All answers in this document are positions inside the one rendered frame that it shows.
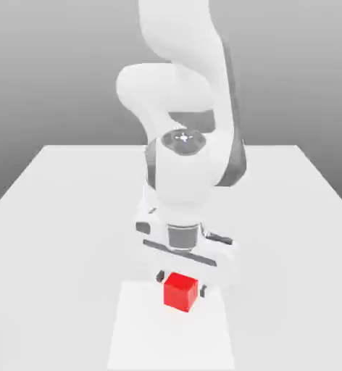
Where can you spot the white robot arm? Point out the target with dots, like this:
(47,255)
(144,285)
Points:
(185,179)

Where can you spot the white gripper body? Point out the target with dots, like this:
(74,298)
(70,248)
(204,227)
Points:
(185,262)

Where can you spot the small red cube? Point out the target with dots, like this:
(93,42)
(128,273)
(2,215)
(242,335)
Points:
(179,292)

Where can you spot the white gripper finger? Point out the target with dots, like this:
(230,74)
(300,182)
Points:
(160,276)
(203,291)

